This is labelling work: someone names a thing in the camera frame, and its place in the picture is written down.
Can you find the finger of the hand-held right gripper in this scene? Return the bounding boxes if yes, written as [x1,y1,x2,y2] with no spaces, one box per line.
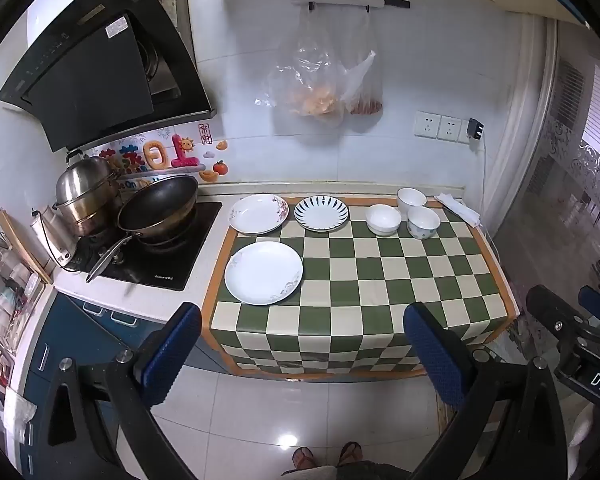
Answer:
[578,286,600,330]
[526,285,590,357]

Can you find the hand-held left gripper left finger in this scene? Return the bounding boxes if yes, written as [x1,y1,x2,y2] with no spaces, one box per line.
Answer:
[32,301,203,480]

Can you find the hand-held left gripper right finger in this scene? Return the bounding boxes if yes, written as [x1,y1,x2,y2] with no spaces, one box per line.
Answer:
[402,302,571,480]

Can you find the tall white bowl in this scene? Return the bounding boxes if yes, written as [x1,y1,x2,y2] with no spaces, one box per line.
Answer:
[397,187,428,216]

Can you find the green checkered tablecloth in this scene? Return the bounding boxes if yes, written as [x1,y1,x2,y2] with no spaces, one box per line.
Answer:
[201,196,522,378]

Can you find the black induction cooktop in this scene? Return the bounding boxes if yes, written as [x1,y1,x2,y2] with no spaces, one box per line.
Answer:
[62,201,223,292]

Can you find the blue kitchen cabinet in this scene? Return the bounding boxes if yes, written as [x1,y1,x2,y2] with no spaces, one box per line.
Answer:
[22,292,231,480]

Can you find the white bowl with blue pattern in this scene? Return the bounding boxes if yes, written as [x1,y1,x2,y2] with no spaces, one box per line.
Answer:
[406,206,441,240]

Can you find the large white plate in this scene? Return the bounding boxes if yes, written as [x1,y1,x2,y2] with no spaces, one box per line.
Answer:
[224,241,305,306]

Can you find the low white bowl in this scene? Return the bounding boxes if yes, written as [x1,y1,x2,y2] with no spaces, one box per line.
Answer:
[365,204,402,237]

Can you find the folded white cloth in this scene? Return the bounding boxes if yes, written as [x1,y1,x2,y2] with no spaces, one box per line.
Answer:
[434,192,482,227]

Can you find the person's right foot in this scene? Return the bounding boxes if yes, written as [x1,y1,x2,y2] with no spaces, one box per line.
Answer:
[338,441,363,467]

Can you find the patterned frosted glass door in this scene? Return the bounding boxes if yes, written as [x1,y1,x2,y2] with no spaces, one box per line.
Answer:
[495,10,600,311]

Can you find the person's clothing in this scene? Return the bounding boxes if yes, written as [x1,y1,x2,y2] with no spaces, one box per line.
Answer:
[280,464,411,480]

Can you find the steel electric kettle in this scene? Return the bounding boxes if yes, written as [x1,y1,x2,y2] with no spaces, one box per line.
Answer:
[30,208,79,267]

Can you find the white plate with pink flowers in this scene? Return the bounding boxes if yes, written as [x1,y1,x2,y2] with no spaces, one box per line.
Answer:
[228,193,289,235]

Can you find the white plate with dark stripes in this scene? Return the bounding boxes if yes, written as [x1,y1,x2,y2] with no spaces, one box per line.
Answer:
[294,195,351,233]

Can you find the cluttered storage rack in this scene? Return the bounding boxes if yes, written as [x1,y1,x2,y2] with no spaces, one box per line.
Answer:
[0,225,46,391]

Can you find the white plastic bag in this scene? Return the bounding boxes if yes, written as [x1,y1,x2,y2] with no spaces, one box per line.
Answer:
[0,385,37,443]

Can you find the stainless steel steamer pot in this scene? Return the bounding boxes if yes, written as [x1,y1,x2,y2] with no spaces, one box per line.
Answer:
[54,149,123,237]

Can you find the wooden cutting board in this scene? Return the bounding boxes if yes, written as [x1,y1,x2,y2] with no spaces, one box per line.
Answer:
[0,208,55,285]

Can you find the clear plastic bag red contents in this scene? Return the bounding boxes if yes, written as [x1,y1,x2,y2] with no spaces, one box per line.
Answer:
[340,10,385,117]

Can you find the clear plastic bag orange contents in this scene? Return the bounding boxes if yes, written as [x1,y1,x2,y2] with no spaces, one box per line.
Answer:
[255,7,348,128]

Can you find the black range hood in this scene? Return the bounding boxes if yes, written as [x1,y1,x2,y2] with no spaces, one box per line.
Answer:
[0,0,217,153]

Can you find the dark wok with metal handle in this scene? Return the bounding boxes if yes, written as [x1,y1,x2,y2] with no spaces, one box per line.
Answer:
[85,175,199,283]

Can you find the white power cable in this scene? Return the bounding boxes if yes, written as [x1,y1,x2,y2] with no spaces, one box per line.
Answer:
[476,137,501,261]

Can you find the colourful wall stickers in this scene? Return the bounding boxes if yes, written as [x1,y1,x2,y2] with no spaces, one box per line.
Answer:
[97,121,229,183]

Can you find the white wall socket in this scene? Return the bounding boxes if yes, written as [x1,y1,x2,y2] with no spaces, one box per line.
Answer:
[437,115,465,142]
[413,111,442,139]

